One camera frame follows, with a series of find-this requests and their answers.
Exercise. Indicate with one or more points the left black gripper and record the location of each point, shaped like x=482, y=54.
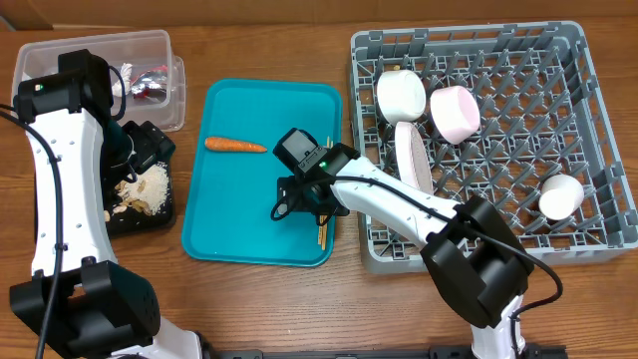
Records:
x=152, y=144

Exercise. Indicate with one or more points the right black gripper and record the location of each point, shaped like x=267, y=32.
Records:
x=291, y=198

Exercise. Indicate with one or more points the rice and peanut scraps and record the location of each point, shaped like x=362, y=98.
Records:
x=147, y=195

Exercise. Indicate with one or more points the red silver foil wrapper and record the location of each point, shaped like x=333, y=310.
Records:
x=151, y=85

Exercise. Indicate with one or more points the white plate with scraps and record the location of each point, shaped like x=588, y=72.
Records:
x=412, y=159

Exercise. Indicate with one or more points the pale green bowl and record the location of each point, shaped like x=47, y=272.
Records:
x=401, y=96

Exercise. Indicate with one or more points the pink white bowl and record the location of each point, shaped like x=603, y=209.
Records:
x=455, y=113

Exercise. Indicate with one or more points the white paper cup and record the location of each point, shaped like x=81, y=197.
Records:
x=561, y=196

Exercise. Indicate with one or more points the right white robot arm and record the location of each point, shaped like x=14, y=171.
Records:
x=473, y=257

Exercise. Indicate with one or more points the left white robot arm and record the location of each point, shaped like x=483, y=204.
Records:
x=79, y=301

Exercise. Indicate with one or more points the grey dishwasher rack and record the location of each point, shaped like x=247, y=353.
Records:
x=542, y=114

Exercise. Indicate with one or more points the black plastic tray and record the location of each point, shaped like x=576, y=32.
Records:
x=144, y=219

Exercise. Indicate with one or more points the orange carrot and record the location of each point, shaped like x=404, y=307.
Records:
x=218, y=144

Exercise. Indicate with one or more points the clear plastic bin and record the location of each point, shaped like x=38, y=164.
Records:
x=143, y=49

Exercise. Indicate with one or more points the teal serving tray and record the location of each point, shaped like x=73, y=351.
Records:
x=231, y=195

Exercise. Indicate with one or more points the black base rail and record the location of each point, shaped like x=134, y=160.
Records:
x=532, y=351

